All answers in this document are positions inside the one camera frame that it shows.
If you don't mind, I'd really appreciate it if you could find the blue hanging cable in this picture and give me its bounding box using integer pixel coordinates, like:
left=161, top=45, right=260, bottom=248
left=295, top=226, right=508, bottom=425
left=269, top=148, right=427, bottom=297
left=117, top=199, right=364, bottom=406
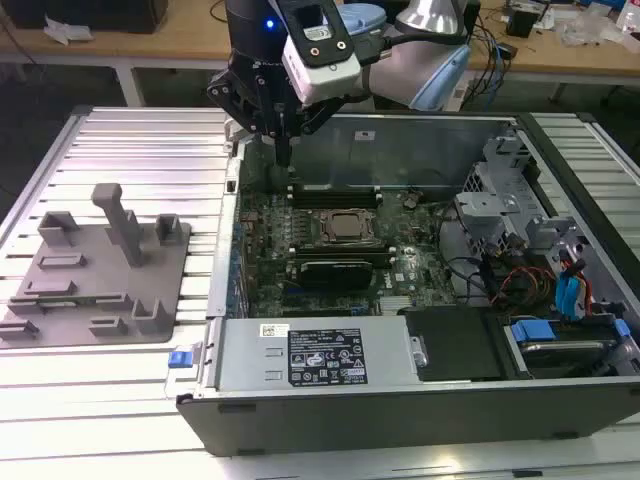
left=488, top=37, right=505, bottom=112

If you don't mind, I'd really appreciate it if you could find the tall black box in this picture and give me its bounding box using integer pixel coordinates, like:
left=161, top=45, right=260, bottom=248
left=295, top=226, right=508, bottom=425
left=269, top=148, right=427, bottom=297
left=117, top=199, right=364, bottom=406
left=462, top=0, right=482, bottom=44

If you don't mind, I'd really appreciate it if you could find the open black PC case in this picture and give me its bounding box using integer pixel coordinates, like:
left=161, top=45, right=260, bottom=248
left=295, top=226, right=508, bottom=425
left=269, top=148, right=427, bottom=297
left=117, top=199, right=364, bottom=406
left=163, top=105, right=640, bottom=459

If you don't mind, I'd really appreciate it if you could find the small black cube box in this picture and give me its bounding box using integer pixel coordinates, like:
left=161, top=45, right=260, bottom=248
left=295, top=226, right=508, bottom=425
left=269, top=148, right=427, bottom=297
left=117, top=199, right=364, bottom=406
left=504, top=8, right=540, bottom=39

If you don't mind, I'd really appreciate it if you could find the silver finned heat sink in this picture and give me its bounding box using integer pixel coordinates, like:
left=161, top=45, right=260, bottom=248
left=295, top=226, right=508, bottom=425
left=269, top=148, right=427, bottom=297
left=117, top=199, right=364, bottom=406
left=378, top=294, right=417, bottom=315

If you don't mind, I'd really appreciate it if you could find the wooden desk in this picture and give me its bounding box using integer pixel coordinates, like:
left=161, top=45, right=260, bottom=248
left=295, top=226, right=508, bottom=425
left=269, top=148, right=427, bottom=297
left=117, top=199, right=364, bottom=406
left=0, top=0, right=640, bottom=87

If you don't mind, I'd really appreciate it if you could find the CPU socket with CPU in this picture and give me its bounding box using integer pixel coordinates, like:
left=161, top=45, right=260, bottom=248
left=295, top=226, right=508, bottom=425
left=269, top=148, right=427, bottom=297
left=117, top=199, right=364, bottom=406
left=317, top=207, right=371, bottom=245

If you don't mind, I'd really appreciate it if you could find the silver metal drive cage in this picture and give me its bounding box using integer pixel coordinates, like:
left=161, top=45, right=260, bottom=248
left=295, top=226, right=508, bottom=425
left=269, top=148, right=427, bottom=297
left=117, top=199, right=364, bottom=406
left=453, top=134, right=539, bottom=246

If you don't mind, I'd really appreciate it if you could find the black graphics card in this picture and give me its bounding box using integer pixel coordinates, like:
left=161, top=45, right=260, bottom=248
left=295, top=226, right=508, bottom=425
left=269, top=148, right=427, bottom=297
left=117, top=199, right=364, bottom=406
left=298, top=258, right=375, bottom=292

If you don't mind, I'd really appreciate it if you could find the black drive bay cover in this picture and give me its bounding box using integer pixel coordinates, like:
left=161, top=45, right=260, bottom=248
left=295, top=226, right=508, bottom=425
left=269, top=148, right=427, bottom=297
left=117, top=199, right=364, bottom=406
left=397, top=307, right=506, bottom=384

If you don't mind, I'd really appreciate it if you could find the clear plastic bag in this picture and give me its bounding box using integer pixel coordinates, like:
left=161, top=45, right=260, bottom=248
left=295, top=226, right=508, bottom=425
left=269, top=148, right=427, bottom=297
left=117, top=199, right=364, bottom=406
left=553, top=5, right=617, bottom=47

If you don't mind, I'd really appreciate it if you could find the gray plastic parts rack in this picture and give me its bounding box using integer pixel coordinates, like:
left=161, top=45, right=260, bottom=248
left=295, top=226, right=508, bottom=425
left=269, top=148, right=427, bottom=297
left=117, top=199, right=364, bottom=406
left=0, top=182, right=194, bottom=350

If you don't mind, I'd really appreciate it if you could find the large black box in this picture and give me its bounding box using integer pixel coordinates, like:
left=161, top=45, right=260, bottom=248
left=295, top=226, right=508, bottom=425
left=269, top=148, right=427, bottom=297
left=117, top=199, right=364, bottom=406
left=8, top=0, right=170, bottom=35

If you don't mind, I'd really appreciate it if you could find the silver power supply unit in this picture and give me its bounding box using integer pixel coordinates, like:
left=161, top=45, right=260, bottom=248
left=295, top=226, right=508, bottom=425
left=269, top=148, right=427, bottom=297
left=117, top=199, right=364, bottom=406
left=197, top=315, right=427, bottom=394

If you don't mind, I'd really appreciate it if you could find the red yellow power wire bundle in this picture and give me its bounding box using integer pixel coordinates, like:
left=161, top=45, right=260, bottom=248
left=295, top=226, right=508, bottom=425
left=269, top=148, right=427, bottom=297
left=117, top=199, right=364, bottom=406
left=489, top=266, right=557, bottom=310

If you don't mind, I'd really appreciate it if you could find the green motherboard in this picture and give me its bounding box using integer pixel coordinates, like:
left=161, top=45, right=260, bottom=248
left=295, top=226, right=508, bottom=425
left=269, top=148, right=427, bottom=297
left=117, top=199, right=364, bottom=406
left=234, top=187, right=464, bottom=319

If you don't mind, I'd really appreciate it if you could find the hard disk in blue carrier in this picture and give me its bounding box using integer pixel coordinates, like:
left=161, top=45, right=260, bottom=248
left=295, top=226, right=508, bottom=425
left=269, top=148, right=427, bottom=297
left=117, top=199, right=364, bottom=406
left=504, top=319, right=632, bottom=379

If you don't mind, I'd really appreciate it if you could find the white printed box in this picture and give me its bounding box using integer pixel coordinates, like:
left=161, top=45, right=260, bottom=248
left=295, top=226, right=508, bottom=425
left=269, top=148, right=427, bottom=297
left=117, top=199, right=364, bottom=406
left=615, top=0, right=640, bottom=52

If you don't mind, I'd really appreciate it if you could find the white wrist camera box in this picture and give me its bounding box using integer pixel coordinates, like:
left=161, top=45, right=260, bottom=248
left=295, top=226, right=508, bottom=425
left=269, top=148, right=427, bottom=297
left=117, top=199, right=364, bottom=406
left=280, top=0, right=362, bottom=105

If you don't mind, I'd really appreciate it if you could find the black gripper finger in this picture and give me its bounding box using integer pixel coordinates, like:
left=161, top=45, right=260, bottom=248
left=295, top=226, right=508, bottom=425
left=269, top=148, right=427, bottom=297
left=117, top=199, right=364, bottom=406
left=282, top=95, right=343, bottom=170
left=206, top=69, right=284, bottom=169

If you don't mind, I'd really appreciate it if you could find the green RAM stick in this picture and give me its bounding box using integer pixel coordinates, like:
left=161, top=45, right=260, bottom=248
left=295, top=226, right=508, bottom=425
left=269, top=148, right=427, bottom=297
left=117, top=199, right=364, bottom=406
left=8, top=293, right=126, bottom=305
left=295, top=249, right=395, bottom=267

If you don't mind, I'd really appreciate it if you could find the crumpled white paper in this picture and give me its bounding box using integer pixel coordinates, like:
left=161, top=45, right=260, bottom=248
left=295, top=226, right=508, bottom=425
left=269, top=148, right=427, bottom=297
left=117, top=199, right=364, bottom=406
left=42, top=13, right=95, bottom=47

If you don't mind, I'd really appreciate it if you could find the blue flat wire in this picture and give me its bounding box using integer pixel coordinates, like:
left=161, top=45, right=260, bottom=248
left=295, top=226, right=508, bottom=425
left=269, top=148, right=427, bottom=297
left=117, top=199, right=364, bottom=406
left=553, top=272, right=587, bottom=322

